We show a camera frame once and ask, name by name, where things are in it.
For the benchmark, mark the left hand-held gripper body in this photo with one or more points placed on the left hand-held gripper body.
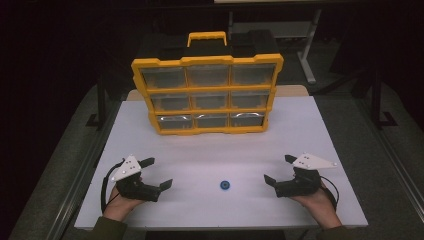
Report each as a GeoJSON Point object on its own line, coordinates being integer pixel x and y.
{"type": "Point", "coordinates": [133, 188]}

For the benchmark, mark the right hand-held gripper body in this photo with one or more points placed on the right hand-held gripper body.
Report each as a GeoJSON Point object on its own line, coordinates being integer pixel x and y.
{"type": "Point", "coordinates": [300, 186]}

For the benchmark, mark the small blue round part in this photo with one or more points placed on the small blue round part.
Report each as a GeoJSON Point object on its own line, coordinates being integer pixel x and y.
{"type": "Point", "coordinates": [225, 185]}

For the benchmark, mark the yellow black organizer case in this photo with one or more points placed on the yellow black organizer case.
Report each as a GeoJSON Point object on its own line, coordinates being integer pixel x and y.
{"type": "Point", "coordinates": [206, 61]}

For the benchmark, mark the person's left hand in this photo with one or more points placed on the person's left hand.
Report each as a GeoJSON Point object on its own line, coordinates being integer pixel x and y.
{"type": "Point", "coordinates": [120, 206]}

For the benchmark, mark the person's right hand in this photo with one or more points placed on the person's right hand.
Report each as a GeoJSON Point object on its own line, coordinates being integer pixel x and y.
{"type": "Point", "coordinates": [318, 206]}

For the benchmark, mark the black metal stand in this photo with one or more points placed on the black metal stand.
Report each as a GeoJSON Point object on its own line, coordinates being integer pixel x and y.
{"type": "Point", "coordinates": [101, 106]}
{"type": "Point", "coordinates": [376, 100]}

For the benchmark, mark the set of clear organizer drawers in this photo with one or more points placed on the set of clear organizer drawers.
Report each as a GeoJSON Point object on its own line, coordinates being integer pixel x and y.
{"type": "Point", "coordinates": [165, 77]}

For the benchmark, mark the grey metal rail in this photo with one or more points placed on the grey metal rail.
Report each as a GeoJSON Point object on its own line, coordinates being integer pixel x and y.
{"type": "Point", "coordinates": [398, 166]}
{"type": "Point", "coordinates": [82, 180]}

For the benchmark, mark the white metal desk frame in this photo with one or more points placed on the white metal desk frame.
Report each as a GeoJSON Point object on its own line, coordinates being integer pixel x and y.
{"type": "Point", "coordinates": [308, 50]}

